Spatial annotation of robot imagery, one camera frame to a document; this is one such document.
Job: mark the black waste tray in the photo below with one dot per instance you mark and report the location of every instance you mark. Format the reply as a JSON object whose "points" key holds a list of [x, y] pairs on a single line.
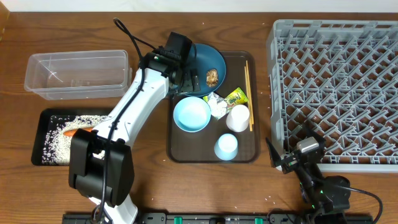
{"points": [[44, 123]]}

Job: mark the pile of white rice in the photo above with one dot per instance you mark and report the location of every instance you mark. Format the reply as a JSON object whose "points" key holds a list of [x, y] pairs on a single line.
{"points": [[56, 149]]}

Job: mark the brown serving tray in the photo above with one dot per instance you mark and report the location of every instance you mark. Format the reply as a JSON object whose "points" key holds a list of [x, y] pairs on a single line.
{"points": [[185, 147]]}

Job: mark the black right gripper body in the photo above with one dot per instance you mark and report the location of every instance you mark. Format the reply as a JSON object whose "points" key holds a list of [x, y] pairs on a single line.
{"points": [[290, 163]]}

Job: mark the wooden chopstick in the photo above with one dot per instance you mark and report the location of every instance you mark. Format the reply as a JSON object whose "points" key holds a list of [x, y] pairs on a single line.
{"points": [[248, 84], [248, 105]]}

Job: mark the clear plastic bin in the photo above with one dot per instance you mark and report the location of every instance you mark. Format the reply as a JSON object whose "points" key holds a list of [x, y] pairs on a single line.
{"points": [[78, 75]]}

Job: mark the light blue bowl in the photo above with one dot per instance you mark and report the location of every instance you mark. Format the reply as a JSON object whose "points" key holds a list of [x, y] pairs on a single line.
{"points": [[191, 114]]}

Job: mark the grey dishwasher rack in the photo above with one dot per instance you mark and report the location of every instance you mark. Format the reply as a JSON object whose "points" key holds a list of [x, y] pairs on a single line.
{"points": [[340, 79]]}

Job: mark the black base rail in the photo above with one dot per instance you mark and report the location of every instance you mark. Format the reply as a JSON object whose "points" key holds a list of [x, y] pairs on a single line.
{"points": [[273, 218]]}

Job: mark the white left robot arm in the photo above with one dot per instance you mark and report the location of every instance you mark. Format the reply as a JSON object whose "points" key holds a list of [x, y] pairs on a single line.
{"points": [[101, 165]]}

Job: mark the white plastic cup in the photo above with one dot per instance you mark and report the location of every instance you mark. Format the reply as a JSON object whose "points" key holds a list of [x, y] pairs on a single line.
{"points": [[238, 118]]}

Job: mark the crumpled white paper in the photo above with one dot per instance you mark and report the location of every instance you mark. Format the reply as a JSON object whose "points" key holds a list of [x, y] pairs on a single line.
{"points": [[217, 104]]}

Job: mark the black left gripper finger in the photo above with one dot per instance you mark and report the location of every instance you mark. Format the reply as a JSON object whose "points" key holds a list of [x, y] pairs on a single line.
{"points": [[195, 80], [186, 85]]}

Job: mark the green snack wrapper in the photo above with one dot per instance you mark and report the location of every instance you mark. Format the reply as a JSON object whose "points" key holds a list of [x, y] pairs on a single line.
{"points": [[237, 97]]}

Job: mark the light blue plastic cup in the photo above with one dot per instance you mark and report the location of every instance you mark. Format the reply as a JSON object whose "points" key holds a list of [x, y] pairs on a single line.
{"points": [[226, 147]]}

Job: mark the dark blue plate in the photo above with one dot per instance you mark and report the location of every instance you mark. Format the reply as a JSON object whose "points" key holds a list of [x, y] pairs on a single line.
{"points": [[206, 58]]}

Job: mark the orange carrot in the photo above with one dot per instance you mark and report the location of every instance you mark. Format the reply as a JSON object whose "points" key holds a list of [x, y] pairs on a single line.
{"points": [[74, 132]]}

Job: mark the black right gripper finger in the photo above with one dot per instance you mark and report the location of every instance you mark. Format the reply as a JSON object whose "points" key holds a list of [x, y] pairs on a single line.
{"points": [[276, 160], [311, 133]]}

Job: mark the brown food scrap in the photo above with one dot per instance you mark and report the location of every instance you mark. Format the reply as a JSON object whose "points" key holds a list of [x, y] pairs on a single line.
{"points": [[212, 77]]}

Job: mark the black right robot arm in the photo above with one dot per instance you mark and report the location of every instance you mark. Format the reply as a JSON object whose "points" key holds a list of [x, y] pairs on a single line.
{"points": [[329, 196]]}

